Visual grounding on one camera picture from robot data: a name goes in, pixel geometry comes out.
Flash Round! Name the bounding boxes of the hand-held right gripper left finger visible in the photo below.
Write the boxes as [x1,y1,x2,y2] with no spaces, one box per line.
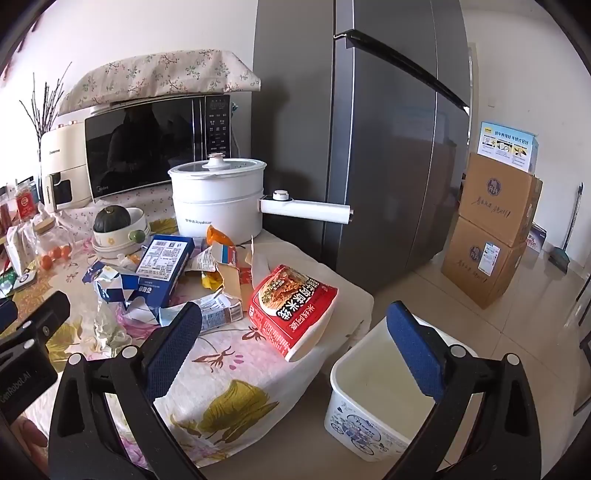
[48,301,206,480]

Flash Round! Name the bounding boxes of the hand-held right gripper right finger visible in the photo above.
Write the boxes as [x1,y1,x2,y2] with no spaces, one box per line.
[387,301,541,480]

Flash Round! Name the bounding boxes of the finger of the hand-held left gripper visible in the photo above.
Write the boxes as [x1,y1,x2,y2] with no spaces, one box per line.
[16,291,71,348]
[0,299,19,334]

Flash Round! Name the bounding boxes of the white plastic bin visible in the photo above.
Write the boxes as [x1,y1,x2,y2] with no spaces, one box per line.
[324,314,479,462]

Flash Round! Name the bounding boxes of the light blue milk carton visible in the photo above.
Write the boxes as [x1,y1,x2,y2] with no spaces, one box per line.
[196,295,245,334]

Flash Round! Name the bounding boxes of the person's left hand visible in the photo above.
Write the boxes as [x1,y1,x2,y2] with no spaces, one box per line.
[18,418,49,452]

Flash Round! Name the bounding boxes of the crumpled clear plastic wrap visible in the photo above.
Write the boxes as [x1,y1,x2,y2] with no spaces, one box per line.
[93,299,136,348]

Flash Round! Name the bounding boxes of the torn blue and white carton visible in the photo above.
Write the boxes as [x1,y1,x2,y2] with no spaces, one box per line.
[83,261,161,326]

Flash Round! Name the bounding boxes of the floral tablecloth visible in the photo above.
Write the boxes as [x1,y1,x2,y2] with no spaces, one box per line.
[0,228,376,480]

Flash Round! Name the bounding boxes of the glass jar with wooden lid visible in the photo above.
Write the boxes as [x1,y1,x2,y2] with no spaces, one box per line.
[33,216,77,268]

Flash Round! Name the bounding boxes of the blue and white box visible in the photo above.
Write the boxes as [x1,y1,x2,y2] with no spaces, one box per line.
[135,235,195,308]

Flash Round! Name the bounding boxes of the white plate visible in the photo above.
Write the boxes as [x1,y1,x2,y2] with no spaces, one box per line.
[93,239,147,258]

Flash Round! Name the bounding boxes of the torn brown cardboard piece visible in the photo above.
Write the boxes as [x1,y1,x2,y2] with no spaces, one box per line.
[215,262,256,303]

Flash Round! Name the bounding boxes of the torn white and red packet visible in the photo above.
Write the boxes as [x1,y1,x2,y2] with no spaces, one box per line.
[191,244,239,274]

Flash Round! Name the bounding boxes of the red tin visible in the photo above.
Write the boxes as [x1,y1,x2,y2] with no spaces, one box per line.
[13,185,38,220]

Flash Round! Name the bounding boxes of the dark green pumpkin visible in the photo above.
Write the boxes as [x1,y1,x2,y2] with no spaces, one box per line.
[93,206,132,233]

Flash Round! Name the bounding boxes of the red instant noodle bowl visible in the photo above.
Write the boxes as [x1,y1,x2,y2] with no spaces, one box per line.
[248,264,339,362]

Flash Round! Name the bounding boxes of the small-flowered white cloth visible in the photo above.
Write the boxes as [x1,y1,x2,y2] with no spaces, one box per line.
[54,184,180,241]

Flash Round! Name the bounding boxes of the white electric cooking pot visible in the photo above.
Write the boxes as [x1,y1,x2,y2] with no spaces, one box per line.
[167,154,355,245]

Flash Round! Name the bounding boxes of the cream air fryer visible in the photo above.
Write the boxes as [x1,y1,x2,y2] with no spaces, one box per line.
[39,121,94,212]

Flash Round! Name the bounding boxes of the small blue box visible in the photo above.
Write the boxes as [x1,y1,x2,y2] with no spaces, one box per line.
[526,225,548,253]

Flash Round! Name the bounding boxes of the black microwave oven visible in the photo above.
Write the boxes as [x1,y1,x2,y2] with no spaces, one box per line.
[58,92,253,205]

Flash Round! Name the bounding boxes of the dried branches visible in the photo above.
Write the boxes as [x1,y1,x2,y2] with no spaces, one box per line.
[18,62,73,153]

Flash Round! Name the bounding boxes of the grey refrigerator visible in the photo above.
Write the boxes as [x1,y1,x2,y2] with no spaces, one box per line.
[252,0,472,295]

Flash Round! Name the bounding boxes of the light blue printed box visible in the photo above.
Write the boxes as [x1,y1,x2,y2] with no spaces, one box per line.
[475,121,540,174]

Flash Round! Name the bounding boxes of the floral cloth cover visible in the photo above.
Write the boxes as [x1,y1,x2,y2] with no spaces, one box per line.
[58,50,262,116]

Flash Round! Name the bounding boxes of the white bowl with green handle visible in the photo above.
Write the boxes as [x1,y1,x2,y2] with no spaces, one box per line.
[92,208,151,253]

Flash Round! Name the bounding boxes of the broom with blue handle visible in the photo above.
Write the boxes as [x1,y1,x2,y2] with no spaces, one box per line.
[549,184,584,268]

